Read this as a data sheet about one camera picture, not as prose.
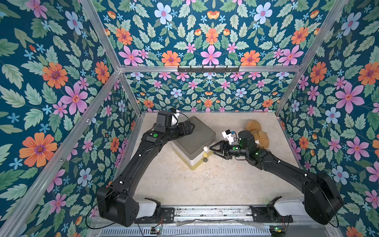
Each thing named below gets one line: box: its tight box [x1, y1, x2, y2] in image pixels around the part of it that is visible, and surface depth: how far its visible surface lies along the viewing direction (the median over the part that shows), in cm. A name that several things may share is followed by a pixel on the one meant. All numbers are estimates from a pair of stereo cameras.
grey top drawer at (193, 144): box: [180, 132, 217, 160], surface depth 78 cm
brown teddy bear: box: [244, 119, 270, 150], surface depth 91 cm
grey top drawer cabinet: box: [171, 115, 216, 161], surface depth 80 cm
